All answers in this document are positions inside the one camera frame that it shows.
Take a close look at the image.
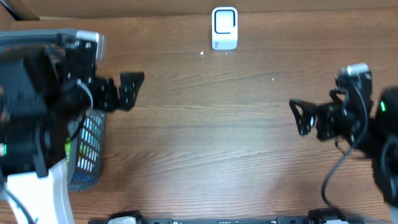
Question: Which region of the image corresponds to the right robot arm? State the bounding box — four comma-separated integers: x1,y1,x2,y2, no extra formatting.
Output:
289,87,397,207

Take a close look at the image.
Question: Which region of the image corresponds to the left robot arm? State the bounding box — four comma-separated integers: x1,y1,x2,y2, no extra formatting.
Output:
1,41,144,223

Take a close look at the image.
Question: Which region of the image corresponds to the white barcode scanner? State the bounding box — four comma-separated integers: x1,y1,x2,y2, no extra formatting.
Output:
211,6,238,50

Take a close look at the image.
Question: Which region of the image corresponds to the grey plastic basket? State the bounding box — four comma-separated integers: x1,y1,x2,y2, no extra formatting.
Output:
1,29,106,192

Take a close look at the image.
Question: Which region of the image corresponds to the black table edge rail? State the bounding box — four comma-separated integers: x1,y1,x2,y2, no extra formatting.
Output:
88,208,366,224

